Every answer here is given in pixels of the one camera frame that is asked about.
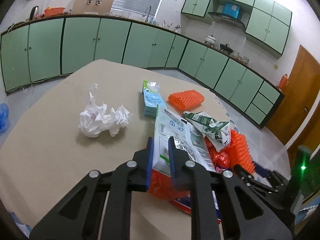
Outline green lower kitchen cabinets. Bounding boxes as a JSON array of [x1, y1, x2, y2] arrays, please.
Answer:
[[0, 14, 285, 130]]

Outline green upper kitchen cabinets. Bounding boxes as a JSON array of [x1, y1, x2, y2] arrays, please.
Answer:
[[180, 0, 293, 60]]

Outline crumpled white plastic bag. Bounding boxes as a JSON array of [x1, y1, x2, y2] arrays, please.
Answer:
[[78, 83, 110, 138]]

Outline green kitchen cabinets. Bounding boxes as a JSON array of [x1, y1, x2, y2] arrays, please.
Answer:
[[0, 14, 285, 130], [180, 0, 293, 60]]

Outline orange thermos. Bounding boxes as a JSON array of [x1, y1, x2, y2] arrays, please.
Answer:
[[278, 74, 288, 90]]

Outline blue red snack bag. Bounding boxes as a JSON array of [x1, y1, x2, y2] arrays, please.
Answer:
[[172, 190, 223, 224]]

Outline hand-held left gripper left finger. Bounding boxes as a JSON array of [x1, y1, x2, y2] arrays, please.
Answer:
[[29, 137, 153, 240]]

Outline brown cardboard sheet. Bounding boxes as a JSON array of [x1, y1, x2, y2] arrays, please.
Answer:
[[71, 0, 117, 14]]

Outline range hood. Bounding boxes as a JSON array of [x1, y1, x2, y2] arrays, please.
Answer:
[[207, 12, 246, 32]]

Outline beige tablecloth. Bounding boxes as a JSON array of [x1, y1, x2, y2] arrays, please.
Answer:
[[0, 59, 292, 230]]

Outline crumpled white tissue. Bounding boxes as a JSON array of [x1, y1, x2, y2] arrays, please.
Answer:
[[102, 105, 133, 137]]

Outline red plastic wrapper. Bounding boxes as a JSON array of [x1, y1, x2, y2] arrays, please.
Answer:
[[205, 137, 230, 168]]

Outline blue plastic bag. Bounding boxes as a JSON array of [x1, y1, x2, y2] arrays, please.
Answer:
[[0, 102, 10, 134]]

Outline metal faucet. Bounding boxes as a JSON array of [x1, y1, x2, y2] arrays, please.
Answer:
[[143, 5, 152, 23]]

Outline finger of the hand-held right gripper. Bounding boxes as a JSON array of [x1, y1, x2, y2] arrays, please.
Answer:
[[234, 164, 273, 193], [269, 170, 288, 188]]

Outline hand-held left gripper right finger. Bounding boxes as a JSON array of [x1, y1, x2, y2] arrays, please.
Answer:
[[168, 136, 293, 240]]

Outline green white milk carton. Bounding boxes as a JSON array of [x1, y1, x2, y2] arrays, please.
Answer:
[[182, 111, 232, 152]]

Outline orange basket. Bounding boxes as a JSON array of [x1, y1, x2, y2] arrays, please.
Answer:
[[44, 7, 66, 17]]

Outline blue green milk carton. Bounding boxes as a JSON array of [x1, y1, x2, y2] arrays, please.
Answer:
[[142, 80, 165, 117]]

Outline tall orange foam net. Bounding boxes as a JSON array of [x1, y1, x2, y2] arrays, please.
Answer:
[[225, 129, 256, 174]]

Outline blue box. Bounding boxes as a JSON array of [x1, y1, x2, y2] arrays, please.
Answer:
[[222, 2, 242, 19]]

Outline flat orange foam net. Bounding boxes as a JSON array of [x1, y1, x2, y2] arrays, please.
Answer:
[[168, 89, 205, 113]]

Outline wooden door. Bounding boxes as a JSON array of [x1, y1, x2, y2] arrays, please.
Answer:
[[265, 44, 320, 145]]

